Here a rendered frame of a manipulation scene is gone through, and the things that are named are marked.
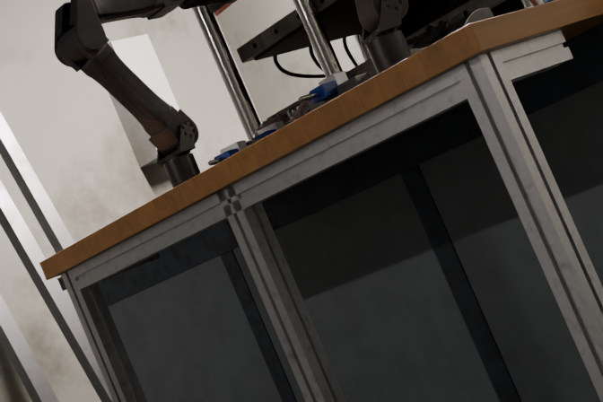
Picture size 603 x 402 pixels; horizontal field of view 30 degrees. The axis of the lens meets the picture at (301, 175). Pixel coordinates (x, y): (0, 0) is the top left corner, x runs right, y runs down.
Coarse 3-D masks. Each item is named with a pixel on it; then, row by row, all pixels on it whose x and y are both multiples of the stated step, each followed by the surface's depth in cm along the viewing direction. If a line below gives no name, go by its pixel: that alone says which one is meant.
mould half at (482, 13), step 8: (480, 8) 244; (488, 8) 245; (464, 16) 244; (472, 16) 241; (480, 16) 243; (488, 16) 244; (456, 24) 242; (464, 24) 238; (448, 32) 242; (424, 40) 251; (416, 48) 226; (376, 72) 224; (352, 80) 228; (336, 88) 232; (344, 88) 231; (352, 88) 229; (336, 96) 233; (312, 104) 238; (320, 104) 236
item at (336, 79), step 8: (344, 72) 235; (328, 80) 234; (336, 80) 233; (344, 80) 234; (320, 88) 231; (328, 88) 231; (304, 96) 229; (312, 96) 230; (320, 96) 231; (328, 96) 231
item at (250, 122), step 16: (528, 0) 281; (208, 16) 368; (208, 32) 367; (224, 48) 367; (224, 64) 367; (224, 80) 367; (240, 80) 368; (240, 96) 366; (240, 112) 366; (256, 112) 368; (256, 128) 365
